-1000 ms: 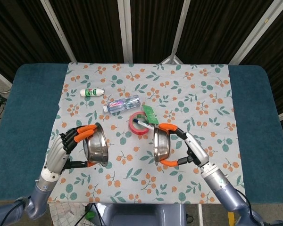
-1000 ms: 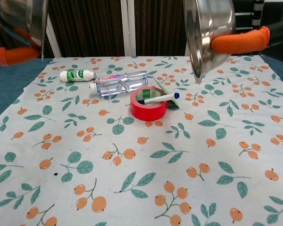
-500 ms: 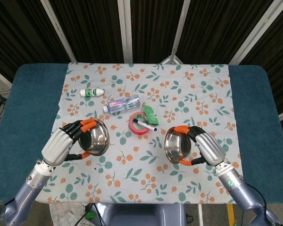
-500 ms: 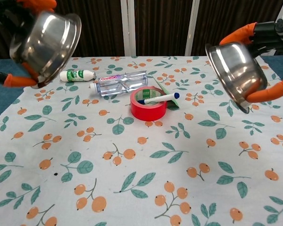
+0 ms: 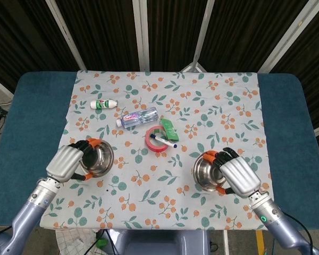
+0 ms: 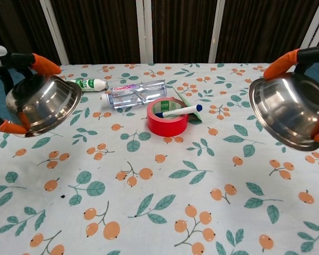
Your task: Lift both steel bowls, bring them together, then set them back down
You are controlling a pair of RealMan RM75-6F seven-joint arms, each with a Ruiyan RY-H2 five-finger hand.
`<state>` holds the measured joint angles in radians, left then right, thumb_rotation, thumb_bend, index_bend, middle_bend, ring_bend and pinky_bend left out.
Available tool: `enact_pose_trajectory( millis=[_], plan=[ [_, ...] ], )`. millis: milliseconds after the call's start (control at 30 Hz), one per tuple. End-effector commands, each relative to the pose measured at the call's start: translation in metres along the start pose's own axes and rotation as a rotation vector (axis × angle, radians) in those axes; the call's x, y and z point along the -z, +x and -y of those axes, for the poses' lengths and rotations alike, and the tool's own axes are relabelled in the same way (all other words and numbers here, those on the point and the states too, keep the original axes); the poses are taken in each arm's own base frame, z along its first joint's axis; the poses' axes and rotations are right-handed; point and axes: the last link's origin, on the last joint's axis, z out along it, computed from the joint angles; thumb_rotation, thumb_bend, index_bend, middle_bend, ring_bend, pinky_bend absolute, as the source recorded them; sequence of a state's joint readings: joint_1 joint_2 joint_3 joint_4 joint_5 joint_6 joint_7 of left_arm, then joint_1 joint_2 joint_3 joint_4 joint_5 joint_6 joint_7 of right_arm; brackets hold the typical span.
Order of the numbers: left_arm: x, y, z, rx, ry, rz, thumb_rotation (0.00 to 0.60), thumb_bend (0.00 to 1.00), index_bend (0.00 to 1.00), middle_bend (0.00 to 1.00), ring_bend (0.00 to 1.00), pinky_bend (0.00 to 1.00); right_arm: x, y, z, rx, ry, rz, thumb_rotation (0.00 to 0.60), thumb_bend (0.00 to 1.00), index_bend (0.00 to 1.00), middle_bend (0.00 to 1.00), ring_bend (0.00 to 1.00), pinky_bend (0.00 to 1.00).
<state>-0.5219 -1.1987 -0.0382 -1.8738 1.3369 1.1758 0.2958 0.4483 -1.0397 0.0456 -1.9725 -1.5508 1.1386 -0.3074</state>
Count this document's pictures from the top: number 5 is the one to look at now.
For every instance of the white marker blue cap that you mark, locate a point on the white marker blue cap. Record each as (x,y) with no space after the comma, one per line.
(163,140)

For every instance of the teal blue table cover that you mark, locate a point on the teal blue table cover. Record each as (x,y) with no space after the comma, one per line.
(29,119)

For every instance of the red tape roll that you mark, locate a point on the red tape roll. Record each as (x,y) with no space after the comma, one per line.
(151,144)

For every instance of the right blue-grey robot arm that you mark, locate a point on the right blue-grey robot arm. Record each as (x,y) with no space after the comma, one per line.
(281,228)

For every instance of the clear plastic water bottle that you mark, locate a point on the clear plastic water bottle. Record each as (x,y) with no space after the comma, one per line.
(138,117)

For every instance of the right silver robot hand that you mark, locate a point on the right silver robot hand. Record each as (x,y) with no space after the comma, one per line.
(240,178)

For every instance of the blue-grey robot torso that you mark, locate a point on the blue-grey robot torso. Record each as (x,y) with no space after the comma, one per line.
(159,243)

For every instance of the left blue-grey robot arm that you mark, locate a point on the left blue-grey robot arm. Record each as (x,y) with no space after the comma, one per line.
(29,212)

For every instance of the green packet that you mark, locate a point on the green packet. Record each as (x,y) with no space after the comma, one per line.
(171,130)

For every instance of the metal bowl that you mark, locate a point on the metal bowl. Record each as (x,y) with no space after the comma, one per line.
(206,175)
(102,159)

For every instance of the floral white tablecloth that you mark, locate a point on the floral white tablecloth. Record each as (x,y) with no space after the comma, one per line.
(159,186)

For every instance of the small green object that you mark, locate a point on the small green object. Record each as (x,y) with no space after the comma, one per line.
(102,242)

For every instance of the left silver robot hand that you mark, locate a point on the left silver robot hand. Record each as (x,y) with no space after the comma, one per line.
(63,163)

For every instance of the small white green bottle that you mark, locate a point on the small white green bottle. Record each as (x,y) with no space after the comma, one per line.
(102,104)

